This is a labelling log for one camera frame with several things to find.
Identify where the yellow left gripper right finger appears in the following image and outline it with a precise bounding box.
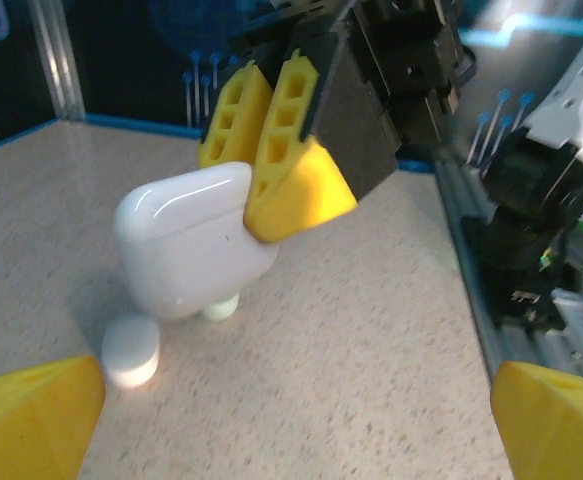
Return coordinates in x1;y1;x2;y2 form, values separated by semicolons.
489;360;583;480

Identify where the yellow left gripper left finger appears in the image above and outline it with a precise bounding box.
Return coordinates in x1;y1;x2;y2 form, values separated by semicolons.
0;354;107;480

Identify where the white square earbud charging case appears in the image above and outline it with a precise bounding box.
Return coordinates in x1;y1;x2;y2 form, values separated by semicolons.
113;160;280;321

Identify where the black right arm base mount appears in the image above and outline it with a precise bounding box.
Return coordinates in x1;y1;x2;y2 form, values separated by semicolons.
490;284;567;334

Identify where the aluminium frame post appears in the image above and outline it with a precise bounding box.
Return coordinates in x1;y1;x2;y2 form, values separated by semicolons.
28;0;86;121

